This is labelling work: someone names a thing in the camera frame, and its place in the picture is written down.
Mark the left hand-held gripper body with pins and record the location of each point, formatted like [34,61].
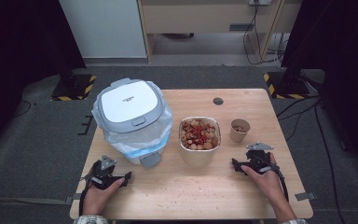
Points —
[101,177]

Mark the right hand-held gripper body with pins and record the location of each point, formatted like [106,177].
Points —
[258,158]

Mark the brown paper cup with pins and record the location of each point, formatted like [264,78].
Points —
[237,137]

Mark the clear plastic trash bag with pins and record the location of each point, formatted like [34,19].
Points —
[136,141]

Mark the beige bowl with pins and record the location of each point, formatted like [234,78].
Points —
[197,157]

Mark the food scraps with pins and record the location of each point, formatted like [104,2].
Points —
[238,128]
[199,133]

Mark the white grey pedal trash can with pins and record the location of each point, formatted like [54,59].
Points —
[127,102]

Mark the person's left hand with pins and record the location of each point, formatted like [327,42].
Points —
[96,199]

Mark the person's right hand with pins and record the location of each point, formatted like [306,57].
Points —
[268,183]

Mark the grey tape strip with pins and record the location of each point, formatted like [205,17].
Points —
[305,196]
[74,198]

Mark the food scraps in cup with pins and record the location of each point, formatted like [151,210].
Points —
[238,128]

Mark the round dark table grommet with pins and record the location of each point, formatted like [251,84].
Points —
[218,101]

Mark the yellow black striped stand base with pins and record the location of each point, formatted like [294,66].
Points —
[74,90]
[287,88]

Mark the black curtain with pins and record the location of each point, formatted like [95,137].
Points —
[18,46]
[338,46]

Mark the light wooden desk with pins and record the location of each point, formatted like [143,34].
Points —
[199,18]

